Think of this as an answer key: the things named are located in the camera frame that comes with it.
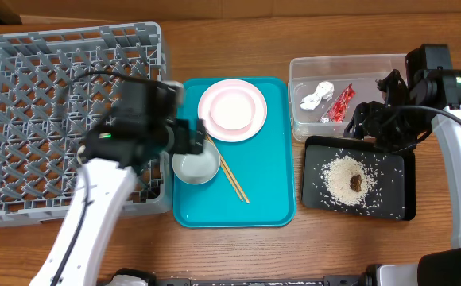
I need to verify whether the red snack wrapper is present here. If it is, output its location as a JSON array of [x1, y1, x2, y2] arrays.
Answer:
[[320, 84, 355, 123]]

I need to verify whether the white napkin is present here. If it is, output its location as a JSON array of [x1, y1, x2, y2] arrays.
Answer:
[[300, 81, 335, 110]]

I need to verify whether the small pink bowl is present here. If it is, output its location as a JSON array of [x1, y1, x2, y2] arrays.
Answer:
[[210, 88, 255, 131]]

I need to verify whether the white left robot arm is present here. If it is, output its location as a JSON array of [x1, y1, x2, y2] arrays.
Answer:
[[31, 79, 206, 285]]

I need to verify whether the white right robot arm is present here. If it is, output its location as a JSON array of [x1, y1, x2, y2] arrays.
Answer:
[[344, 44, 461, 285]]

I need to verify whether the wooden chopstick right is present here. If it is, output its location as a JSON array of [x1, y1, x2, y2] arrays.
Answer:
[[206, 133, 250, 205]]

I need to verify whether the wooden chopstick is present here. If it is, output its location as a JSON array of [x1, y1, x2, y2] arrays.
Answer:
[[206, 133, 250, 205], [219, 155, 244, 202]]

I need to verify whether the wooden chopstick left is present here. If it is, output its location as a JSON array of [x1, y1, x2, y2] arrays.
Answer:
[[219, 155, 244, 202]]

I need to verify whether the brown food lump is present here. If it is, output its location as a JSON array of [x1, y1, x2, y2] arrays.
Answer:
[[350, 174, 362, 192]]

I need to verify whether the black tray bin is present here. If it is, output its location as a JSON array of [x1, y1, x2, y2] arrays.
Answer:
[[301, 136, 416, 221]]

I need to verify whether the white rice pile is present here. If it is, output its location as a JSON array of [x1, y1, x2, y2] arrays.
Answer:
[[321, 155, 378, 206]]

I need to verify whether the grey bowl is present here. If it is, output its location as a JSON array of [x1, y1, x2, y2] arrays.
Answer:
[[172, 140, 220, 185]]

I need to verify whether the clear plastic bin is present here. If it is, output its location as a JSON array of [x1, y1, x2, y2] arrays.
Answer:
[[289, 54, 407, 142]]

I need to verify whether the large white plate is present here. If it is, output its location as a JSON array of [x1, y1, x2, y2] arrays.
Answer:
[[198, 79, 267, 142]]

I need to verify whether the grey dish rack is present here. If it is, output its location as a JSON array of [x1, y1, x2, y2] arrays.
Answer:
[[0, 22, 169, 227]]

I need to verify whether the teal serving tray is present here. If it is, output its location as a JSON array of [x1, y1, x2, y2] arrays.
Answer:
[[173, 77, 296, 228]]

